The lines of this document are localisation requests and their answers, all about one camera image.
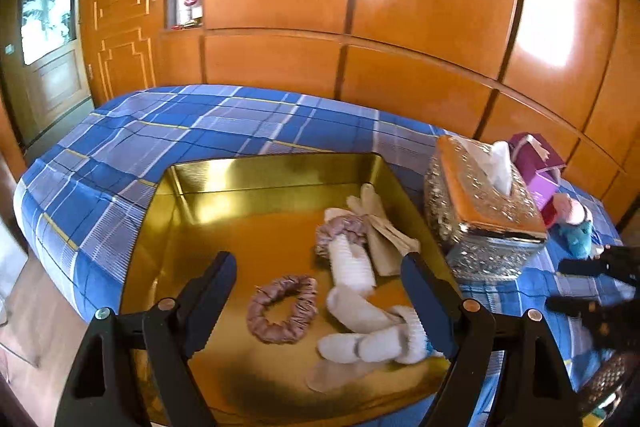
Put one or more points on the beige thin socks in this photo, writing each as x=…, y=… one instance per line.
x=387, y=245

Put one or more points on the white fuzzy socks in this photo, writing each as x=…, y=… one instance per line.
x=374, y=335

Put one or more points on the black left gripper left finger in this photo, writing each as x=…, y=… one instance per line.
x=102, y=387

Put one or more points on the ornate silver tissue box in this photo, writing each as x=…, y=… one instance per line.
x=484, y=235

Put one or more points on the pink plush toy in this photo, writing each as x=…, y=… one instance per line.
x=565, y=210

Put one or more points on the white tissue sheet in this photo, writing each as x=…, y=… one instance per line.
x=495, y=160

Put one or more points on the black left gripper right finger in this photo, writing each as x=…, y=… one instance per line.
x=533, y=388

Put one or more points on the blue plush toy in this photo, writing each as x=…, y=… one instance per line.
x=577, y=238

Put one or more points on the white ribbed sock roll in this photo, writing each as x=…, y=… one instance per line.
x=351, y=266

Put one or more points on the blue plaid tablecloth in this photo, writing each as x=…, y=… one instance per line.
x=80, y=204

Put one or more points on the gold metal tray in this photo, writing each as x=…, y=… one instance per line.
x=265, y=211

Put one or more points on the glass panel door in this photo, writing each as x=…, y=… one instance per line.
x=42, y=68

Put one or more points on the pink satin scrunchie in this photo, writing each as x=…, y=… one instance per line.
x=281, y=312
x=351, y=226

